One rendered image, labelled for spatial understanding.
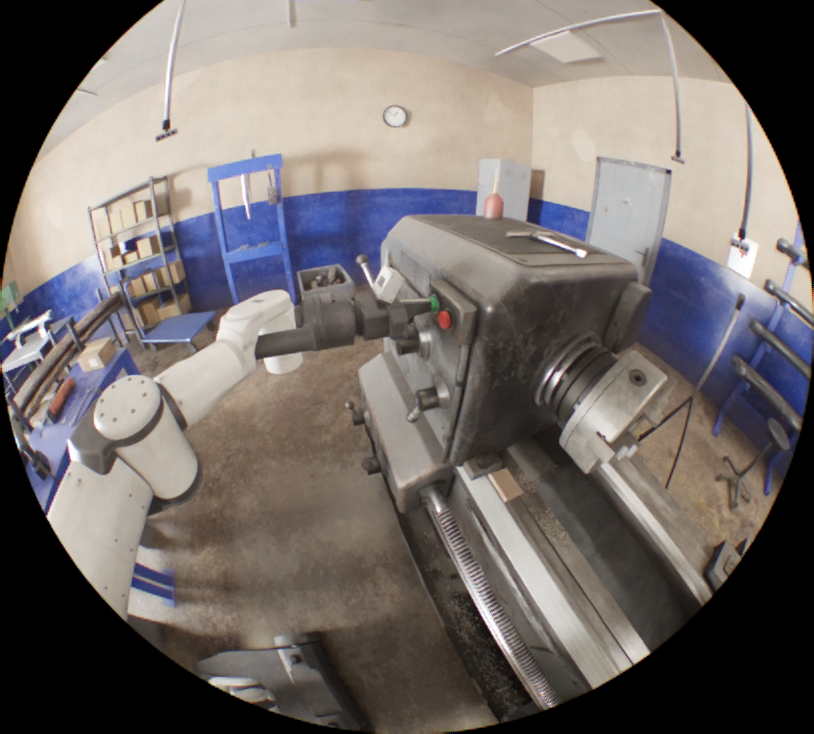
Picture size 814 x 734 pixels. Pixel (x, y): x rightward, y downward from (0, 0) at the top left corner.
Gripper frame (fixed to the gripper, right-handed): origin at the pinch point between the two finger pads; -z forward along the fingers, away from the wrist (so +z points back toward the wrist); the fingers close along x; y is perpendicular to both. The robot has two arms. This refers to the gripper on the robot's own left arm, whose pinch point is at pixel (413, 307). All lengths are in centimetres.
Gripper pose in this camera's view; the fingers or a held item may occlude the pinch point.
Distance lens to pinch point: 45.6
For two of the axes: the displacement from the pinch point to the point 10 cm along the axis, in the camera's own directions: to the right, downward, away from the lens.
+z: -9.4, 1.7, -2.9
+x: 3.4, 4.9, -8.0
